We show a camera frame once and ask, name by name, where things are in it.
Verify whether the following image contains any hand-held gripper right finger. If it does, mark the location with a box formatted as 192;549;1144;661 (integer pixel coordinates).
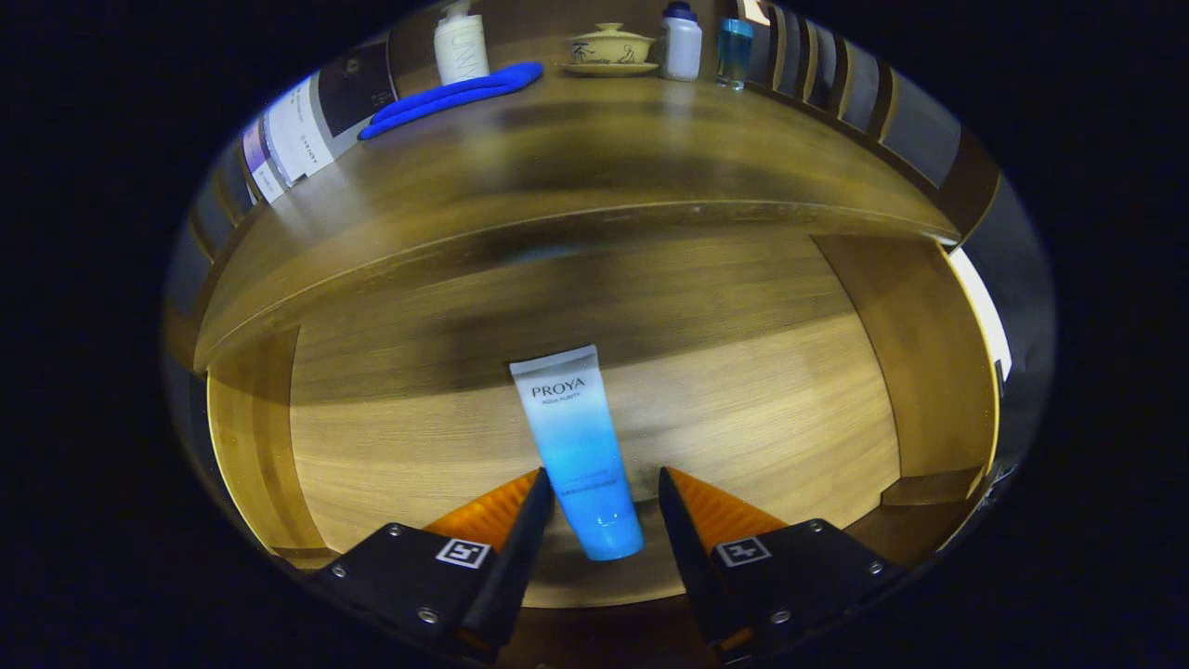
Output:
658;466;907;665

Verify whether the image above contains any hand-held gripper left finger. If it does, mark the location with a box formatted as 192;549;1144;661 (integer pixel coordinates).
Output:
311;467;556;665

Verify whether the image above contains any blue white cosmetic tube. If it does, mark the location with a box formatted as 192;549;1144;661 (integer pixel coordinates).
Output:
509;345;645;562

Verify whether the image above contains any brown wooden countertop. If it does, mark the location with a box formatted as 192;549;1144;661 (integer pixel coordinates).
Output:
190;74;962;373

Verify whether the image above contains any brown wooden cabinet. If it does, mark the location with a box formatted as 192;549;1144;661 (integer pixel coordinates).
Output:
163;0;1023;665

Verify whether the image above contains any purple book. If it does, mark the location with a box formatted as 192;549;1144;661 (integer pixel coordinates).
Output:
240;119;278;205

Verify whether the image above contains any blue folded cloth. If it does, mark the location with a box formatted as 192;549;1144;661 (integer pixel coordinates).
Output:
358;61;545;142

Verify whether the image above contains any clear blue bottle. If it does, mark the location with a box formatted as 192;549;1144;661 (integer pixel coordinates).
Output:
715;17;755;92

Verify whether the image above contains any white pump bottle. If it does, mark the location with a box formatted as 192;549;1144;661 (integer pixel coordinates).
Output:
433;0;491;86

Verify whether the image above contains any white bottle with blue cap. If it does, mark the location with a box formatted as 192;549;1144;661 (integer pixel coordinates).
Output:
660;2;704;83

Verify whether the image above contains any beige lidded teacup with saucer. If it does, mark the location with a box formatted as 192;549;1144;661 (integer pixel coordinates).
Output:
560;22;660;78

